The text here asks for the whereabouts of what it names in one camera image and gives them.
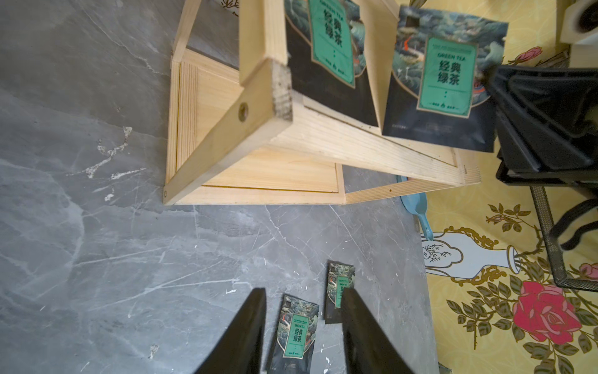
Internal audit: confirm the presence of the wooden two-tier shelf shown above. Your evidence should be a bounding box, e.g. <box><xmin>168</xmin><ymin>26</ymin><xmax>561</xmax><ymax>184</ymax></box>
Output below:
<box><xmin>163</xmin><ymin>1</ymin><xmax>481</xmax><ymax>206</ymax></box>

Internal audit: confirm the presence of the green tea bag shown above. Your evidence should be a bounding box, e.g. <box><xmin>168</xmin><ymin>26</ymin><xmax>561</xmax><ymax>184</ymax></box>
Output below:
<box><xmin>266</xmin><ymin>294</ymin><xmax>320</xmax><ymax>373</ymax></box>
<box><xmin>383</xmin><ymin>6</ymin><xmax>509</xmax><ymax>153</ymax></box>
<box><xmin>324</xmin><ymin>260</ymin><xmax>355</xmax><ymax>324</ymax></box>
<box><xmin>284</xmin><ymin>0</ymin><xmax>378</xmax><ymax>127</ymax></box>

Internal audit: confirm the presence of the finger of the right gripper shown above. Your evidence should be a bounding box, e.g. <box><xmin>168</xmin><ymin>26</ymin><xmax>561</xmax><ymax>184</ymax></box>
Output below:
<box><xmin>485</xmin><ymin>65</ymin><xmax>597</xmax><ymax>187</ymax></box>

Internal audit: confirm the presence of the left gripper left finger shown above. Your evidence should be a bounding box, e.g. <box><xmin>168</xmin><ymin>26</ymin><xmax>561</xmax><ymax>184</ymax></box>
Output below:
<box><xmin>195</xmin><ymin>288</ymin><xmax>266</xmax><ymax>374</ymax></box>

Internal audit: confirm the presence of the black wire wall basket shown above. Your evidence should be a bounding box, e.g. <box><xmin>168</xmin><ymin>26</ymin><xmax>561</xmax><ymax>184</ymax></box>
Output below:
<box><xmin>529</xmin><ymin>184</ymin><xmax>598</xmax><ymax>293</ymax></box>

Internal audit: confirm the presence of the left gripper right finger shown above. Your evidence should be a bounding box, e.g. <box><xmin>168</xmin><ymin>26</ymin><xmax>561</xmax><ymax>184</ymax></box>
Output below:
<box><xmin>341</xmin><ymin>288</ymin><xmax>413</xmax><ymax>373</ymax></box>

